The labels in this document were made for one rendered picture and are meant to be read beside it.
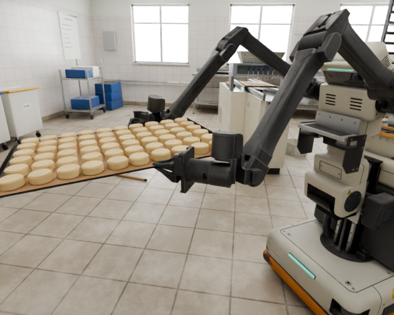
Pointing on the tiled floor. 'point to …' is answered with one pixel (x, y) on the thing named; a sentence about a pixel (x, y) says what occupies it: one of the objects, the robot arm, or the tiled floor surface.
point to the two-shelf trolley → (81, 94)
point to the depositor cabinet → (231, 109)
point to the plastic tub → (292, 148)
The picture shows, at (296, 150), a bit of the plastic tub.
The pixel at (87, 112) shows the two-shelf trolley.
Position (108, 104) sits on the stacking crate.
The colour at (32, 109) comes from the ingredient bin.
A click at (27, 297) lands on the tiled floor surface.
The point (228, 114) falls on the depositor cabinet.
